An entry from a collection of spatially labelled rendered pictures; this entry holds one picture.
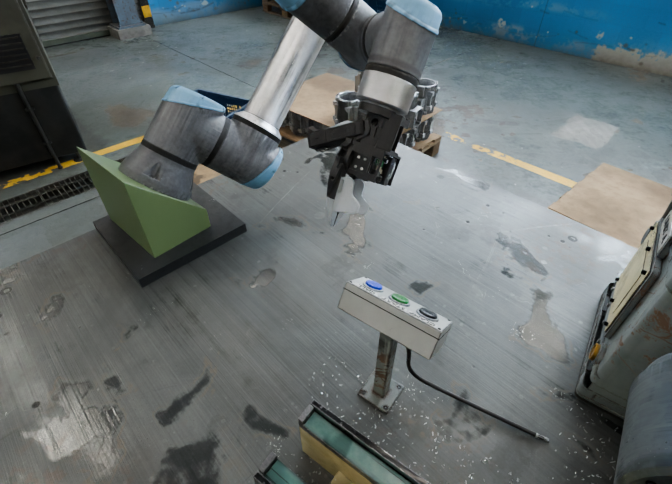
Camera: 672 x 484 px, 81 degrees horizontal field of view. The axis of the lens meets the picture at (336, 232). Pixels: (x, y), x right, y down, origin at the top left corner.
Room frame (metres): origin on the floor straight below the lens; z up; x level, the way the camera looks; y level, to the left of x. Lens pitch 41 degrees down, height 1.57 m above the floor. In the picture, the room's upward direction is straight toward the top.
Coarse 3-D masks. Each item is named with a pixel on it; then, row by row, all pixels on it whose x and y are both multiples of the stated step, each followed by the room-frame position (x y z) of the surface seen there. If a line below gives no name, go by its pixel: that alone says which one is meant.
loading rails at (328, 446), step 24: (312, 408) 0.30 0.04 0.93; (312, 432) 0.27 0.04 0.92; (336, 432) 0.27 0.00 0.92; (312, 456) 0.27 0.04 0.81; (336, 456) 0.24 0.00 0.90; (360, 456) 0.23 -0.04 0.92; (384, 456) 0.23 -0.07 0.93; (264, 480) 0.20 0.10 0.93; (288, 480) 0.20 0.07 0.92; (336, 480) 0.22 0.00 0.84; (360, 480) 0.21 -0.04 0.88; (384, 480) 0.20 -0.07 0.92; (408, 480) 0.20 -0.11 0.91
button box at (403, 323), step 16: (352, 288) 0.43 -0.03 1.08; (368, 288) 0.43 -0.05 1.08; (384, 288) 0.45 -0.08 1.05; (352, 304) 0.41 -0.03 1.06; (368, 304) 0.40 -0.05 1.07; (384, 304) 0.40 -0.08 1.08; (400, 304) 0.40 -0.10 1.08; (416, 304) 0.42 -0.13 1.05; (368, 320) 0.39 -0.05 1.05; (384, 320) 0.38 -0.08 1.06; (400, 320) 0.37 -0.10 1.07; (416, 320) 0.36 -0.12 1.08; (432, 320) 0.37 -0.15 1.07; (448, 320) 0.39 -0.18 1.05; (400, 336) 0.36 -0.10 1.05; (416, 336) 0.35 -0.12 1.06; (432, 336) 0.34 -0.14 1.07; (416, 352) 0.33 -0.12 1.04; (432, 352) 0.33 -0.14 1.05
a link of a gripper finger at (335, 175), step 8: (344, 152) 0.59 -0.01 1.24; (336, 160) 0.57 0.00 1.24; (336, 168) 0.56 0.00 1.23; (344, 168) 0.56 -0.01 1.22; (336, 176) 0.55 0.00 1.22; (344, 176) 0.56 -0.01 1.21; (328, 184) 0.55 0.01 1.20; (336, 184) 0.55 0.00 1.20; (328, 192) 0.55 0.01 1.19; (336, 192) 0.55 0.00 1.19
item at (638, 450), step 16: (656, 368) 0.29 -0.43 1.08; (640, 384) 0.28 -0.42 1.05; (656, 384) 0.26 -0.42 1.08; (640, 400) 0.25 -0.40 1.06; (656, 400) 0.24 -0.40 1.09; (640, 416) 0.23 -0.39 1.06; (656, 416) 0.22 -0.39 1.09; (624, 432) 0.23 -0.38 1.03; (640, 432) 0.21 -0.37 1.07; (656, 432) 0.20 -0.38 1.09; (624, 448) 0.20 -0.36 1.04; (640, 448) 0.19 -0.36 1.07; (656, 448) 0.18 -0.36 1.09; (624, 464) 0.18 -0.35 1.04; (640, 464) 0.17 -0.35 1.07; (656, 464) 0.16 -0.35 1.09; (624, 480) 0.16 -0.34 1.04; (640, 480) 0.16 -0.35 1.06; (656, 480) 0.15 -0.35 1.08
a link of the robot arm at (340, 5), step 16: (288, 0) 0.72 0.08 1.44; (304, 0) 0.72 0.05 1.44; (320, 0) 0.72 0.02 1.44; (336, 0) 0.73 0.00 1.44; (352, 0) 0.75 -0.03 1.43; (304, 16) 0.73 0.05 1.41; (320, 16) 0.72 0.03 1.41; (336, 16) 0.73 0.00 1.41; (320, 32) 0.74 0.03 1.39; (336, 32) 0.73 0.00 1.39
